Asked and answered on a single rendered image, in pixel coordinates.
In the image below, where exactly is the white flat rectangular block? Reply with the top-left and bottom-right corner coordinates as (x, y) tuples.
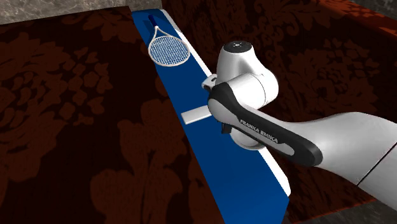
(181, 105), (213, 125)

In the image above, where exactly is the blue furniture with white edge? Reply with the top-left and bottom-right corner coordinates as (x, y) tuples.
(131, 8), (292, 224)

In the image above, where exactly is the white tennis racket blue handle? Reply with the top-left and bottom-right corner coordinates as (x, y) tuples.
(147, 14), (192, 67)

